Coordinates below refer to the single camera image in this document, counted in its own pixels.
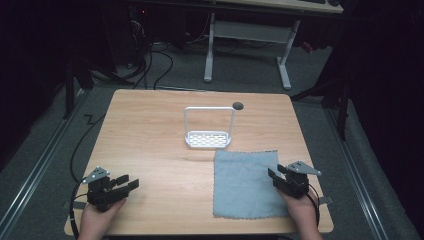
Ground blue-grey cloth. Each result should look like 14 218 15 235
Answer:
212 149 292 221

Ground white rack with handle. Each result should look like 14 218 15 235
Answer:
183 105 236 150

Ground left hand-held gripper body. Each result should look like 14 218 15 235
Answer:
82 165 127 213

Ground black metal stand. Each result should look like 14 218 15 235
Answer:
62 59 134 120
289 74 352 142

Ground metal floor rail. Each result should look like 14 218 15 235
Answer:
323 108 392 240
0 89 92 232

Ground white-legged desk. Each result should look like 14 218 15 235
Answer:
203 0 345 92

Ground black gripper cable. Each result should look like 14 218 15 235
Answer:
68 112 108 240
306 185 322 228

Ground bundle of black floor cables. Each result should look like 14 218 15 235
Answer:
126 19 175 91

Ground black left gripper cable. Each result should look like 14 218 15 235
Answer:
68 112 108 240

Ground person's right hand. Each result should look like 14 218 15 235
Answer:
278 190 320 231

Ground person's left hand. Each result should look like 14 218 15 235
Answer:
79 199 127 233

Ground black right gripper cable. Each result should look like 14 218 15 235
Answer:
306 185 322 228

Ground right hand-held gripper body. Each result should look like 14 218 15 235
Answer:
273 161 322 199

